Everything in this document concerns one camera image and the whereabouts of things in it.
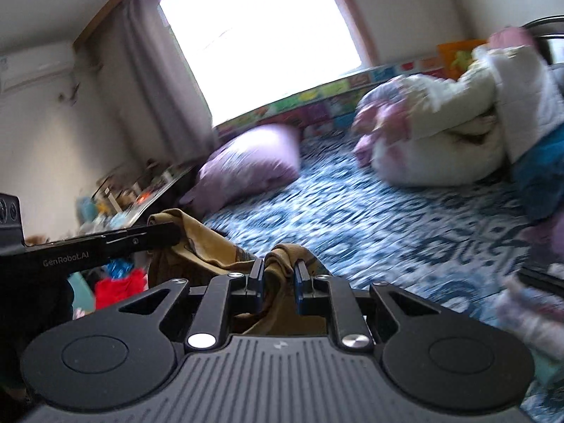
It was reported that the colourful alphabet bed bumper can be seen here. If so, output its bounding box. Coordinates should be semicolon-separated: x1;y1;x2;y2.
213;39;491;142

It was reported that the grey window curtain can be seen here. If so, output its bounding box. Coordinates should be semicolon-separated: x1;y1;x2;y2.
84;0;216;163

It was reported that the purple bed sheet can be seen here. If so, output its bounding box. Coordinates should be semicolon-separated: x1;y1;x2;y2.
523;211;563;264

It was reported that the purple pillow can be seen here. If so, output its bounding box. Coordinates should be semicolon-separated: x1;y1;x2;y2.
179;123;301;218

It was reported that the cream pink rolled duvet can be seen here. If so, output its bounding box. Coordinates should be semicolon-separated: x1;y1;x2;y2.
352;58;506;187

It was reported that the cluttered white desk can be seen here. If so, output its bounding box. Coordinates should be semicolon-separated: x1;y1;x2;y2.
75;159;202;236

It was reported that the white air conditioner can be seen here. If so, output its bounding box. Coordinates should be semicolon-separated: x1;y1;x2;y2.
1;41;75;94

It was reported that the teal blue blanket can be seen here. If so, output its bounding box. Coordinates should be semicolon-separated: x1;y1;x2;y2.
513;125;564;222

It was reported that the mustard yellow printed garment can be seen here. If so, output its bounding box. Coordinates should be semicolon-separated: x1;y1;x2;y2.
148;209;328;337

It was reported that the blue white patterned bedspread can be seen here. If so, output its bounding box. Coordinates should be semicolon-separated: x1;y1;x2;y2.
200;131;564;423

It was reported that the dark wooden headboard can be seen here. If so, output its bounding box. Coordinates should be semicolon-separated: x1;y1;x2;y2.
523;14;564;65

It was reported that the white quilted blanket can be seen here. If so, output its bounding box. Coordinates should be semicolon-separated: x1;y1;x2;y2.
473;45;563;163

